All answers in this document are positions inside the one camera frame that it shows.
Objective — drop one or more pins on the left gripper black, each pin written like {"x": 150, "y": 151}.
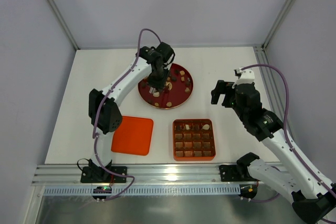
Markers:
{"x": 156, "y": 82}

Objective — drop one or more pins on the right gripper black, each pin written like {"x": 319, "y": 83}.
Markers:
{"x": 227, "y": 94}

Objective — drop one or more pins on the metal tweezers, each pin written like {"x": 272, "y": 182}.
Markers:
{"x": 153, "y": 91}

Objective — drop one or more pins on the white oval chocolate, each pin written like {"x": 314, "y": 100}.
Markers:
{"x": 206, "y": 127}

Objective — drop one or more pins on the orange box lid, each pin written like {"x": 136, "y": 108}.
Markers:
{"x": 133, "y": 136}

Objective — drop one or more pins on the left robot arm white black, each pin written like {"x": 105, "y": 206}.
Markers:
{"x": 151, "y": 65}

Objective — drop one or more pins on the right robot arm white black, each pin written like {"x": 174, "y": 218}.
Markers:
{"x": 310, "y": 192}

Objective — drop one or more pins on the white heart chocolate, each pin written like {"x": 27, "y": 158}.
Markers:
{"x": 156, "y": 94}

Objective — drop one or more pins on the orange chocolate box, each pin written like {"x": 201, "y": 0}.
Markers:
{"x": 195, "y": 144}

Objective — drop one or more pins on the round dark red tray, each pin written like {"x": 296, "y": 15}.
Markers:
{"x": 174, "y": 91}

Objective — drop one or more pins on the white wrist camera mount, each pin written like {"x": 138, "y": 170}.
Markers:
{"x": 246, "y": 76}

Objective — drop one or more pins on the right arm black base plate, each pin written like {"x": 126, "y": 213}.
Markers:
{"x": 235, "y": 173}

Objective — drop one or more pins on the slotted cable duct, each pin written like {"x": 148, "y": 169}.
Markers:
{"x": 143, "y": 190}

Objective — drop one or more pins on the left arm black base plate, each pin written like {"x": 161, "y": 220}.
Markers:
{"x": 95, "y": 174}

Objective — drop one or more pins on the aluminium front rail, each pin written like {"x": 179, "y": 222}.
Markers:
{"x": 143, "y": 173}

